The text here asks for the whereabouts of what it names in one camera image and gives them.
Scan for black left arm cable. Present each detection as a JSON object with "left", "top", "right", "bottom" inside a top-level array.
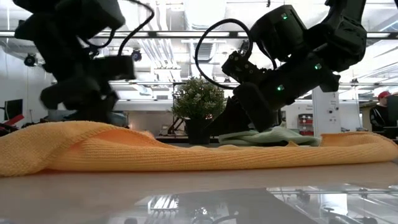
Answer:
[{"left": 79, "top": 0, "right": 155, "bottom": 58}]

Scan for green microfiber towel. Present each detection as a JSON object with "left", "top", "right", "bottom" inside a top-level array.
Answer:
[{"left": 218, "top": 125, "right": 322, "bottom": 147}]

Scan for red machine part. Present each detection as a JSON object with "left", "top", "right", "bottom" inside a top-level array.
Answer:
[{"left": 0, "top": 114, "right": 25, "bottom": 128}]

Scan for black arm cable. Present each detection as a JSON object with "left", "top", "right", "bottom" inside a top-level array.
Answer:
[
  {"left": 194, "top": 17, "right": 254, "bottom": 91},
  {"left": 79, "top": 0, "right": 155, "bottom": 58}
]

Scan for red shelf bins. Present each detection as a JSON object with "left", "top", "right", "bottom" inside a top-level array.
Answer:
[{"left": 297, "top": 113, "right": 313, "bottom": 136}]

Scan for grey plastic bin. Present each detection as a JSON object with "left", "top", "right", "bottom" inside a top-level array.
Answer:
[{"left": 46, "top": 109, "right": 130, "bottom": 129}]

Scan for white pillar cabinet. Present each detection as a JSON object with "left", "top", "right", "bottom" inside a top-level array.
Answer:
[{"left": 312, "top": 85, "right": 342, "bottom": 137}]

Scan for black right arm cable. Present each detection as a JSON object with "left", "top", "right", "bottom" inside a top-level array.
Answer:
[{"left": 194, "top": 17, "right": 254, "bottom": 91}]

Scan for dark monitor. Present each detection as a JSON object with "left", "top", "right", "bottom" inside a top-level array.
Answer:
[{"left": 386, "top": 95, "right": 398, "bottom": 125}]

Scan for small potted green plant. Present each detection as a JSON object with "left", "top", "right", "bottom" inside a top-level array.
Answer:
[{"left": 170, "top": 77, "right": 227, "bottom": 146}]

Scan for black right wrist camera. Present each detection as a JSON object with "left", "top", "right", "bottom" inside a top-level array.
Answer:
[{"left": 221, "top": 51, "right": 270, "bottom": 85}]

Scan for person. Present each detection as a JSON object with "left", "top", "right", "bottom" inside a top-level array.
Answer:
[{"left": 369, "top": 90, "right": 392, "bottom": 132}]

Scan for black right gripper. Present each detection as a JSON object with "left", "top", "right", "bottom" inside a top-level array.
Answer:
[{"left": 206, "top": 82, "right": 280, "bottom": 137}]

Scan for black aluminium rig frame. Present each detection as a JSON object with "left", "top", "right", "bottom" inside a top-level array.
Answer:
[{"left": 0, "top": 30, "right": 398, "bottom": 40}]

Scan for black wall monitor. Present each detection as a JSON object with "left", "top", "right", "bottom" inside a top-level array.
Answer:
[{"left": 4, "top": 98, "right": 24, "bottom": 121}]

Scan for orange microfiber towel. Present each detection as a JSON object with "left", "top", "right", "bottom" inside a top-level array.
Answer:
[{"left": 0, "top": 120, "right": 398, "bottom": 178}]

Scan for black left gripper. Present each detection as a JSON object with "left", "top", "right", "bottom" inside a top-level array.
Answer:
[{"left": 39, "top": 46, "right": 137, "bottom": 124}]

